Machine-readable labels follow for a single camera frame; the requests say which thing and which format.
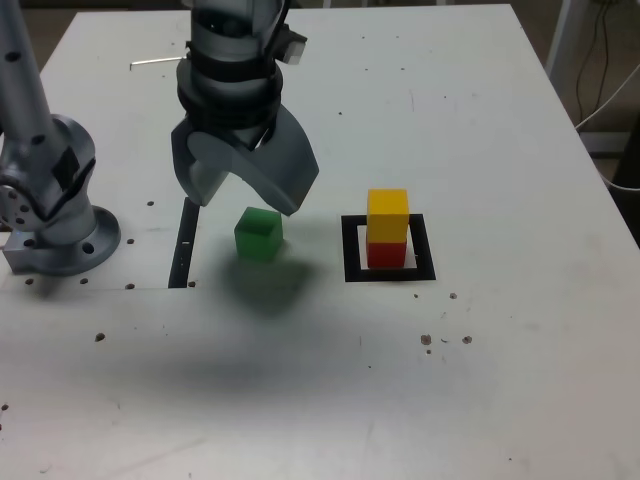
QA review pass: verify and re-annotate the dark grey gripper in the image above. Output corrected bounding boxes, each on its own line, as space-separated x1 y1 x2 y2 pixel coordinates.
170 107 321 218

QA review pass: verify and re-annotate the green cube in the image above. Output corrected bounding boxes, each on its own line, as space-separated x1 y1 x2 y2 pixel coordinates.
233 205 284 263

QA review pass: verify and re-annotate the yellow cube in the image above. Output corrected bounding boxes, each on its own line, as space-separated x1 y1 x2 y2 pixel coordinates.
366 188 411 245

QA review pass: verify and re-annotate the red cube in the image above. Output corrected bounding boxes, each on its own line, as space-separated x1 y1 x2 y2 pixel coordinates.
367 240 407 269

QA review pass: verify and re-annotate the black tape square outline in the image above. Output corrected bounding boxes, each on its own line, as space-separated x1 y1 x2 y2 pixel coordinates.
340 213 437 284

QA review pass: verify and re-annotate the black tape strip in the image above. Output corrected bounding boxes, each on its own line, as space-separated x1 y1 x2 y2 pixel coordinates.
167 196 202 290

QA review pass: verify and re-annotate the thin white stick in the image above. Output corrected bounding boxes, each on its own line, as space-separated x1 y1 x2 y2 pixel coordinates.
129 55 184 71

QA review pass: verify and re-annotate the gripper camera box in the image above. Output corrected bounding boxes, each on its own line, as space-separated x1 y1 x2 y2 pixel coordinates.
279 27 308 66

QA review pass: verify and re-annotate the white frame leg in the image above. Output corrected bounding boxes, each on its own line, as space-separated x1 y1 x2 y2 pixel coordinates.
544 0 576 86

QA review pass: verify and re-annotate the black hanging cable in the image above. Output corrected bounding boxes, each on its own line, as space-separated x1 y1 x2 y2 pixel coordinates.
574 0 604 124

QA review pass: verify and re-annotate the grey cable duct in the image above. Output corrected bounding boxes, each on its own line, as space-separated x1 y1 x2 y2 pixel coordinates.
579 130 631 157

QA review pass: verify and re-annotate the white cable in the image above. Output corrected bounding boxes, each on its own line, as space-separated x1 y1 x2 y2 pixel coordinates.
573 64 640 192

